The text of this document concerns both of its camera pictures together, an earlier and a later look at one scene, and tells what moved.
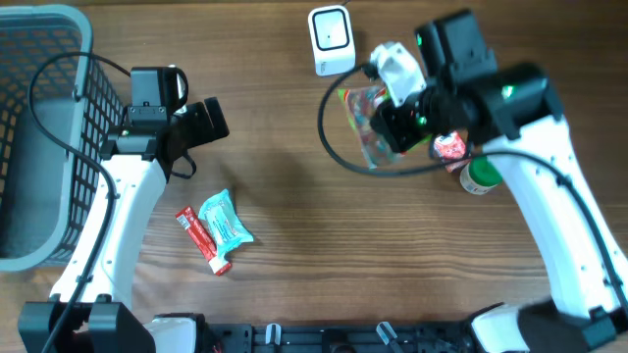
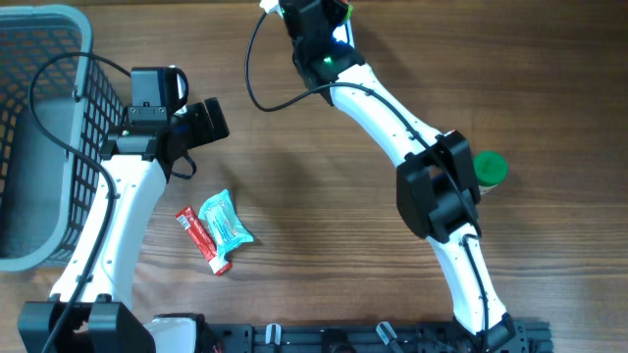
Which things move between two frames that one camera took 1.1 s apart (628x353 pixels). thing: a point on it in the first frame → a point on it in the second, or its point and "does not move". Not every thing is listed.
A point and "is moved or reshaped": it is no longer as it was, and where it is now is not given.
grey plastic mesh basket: (57, 104) does not move
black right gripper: (392, 127) → (298, 12)
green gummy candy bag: (359, 103) is moved or reshaped
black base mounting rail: (441, 337) does not move
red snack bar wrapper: (226, 228) → (203, 240)
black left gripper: (197, 126) does not move
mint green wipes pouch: (227, 228) does not move
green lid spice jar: (480, 176) does not move
